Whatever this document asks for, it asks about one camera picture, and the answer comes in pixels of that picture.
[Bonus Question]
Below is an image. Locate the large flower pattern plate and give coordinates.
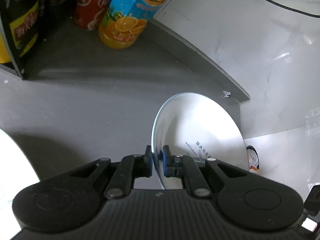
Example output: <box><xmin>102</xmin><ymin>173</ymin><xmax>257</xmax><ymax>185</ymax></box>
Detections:
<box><xmin>0</xmin><ymin>128</ymin><xmax>41</xmax><ymax>205</ymax></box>

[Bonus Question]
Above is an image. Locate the small white bakery plate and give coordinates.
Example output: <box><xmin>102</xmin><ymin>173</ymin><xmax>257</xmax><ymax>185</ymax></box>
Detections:
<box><xmin>151</xmin><ymin>93</ymin><xmax>249</xmax><ymax>189</ymax></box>

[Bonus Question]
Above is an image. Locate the brown pot with packets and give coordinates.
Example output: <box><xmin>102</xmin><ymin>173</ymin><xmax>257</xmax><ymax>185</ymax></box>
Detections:
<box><xmin>246</xmin><ymin>145</ymin><xmax>260</xmax><ymax>175</ymax></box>

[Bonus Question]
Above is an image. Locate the black metal spice rack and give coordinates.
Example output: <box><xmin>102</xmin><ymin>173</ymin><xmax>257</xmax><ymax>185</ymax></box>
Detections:
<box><xmin>1</xmin><ymin>0</ymin><xmax>76</xmax><ymax>79</ymax></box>

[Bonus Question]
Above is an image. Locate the large soy sauce bottle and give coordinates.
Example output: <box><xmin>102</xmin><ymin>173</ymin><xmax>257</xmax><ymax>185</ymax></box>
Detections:
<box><xmin>0</xmin><ymin>0</ymin><xmax>41</xmax><ymax>65</ymax></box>

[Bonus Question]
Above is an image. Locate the red cola can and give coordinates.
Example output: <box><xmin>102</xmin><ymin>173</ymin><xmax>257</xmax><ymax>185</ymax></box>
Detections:
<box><xmin>74</xmin><ymin>0</ymin><xmax>111</xmax><ymax>30</ymax></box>

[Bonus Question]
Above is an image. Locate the orange juice bottle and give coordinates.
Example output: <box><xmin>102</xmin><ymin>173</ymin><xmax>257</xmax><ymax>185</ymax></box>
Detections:
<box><xmin>98</xmin><ymin>0</ymin><xmax>167</xmax><ymax>49</ymax></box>

